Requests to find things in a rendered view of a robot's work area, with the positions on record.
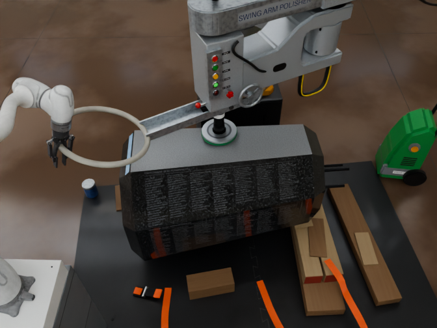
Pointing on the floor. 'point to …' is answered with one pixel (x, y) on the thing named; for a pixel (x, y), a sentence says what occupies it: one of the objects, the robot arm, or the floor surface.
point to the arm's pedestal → (77, 306)
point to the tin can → (90, 188)
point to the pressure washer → (408, 147)
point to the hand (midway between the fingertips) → (60, 160)
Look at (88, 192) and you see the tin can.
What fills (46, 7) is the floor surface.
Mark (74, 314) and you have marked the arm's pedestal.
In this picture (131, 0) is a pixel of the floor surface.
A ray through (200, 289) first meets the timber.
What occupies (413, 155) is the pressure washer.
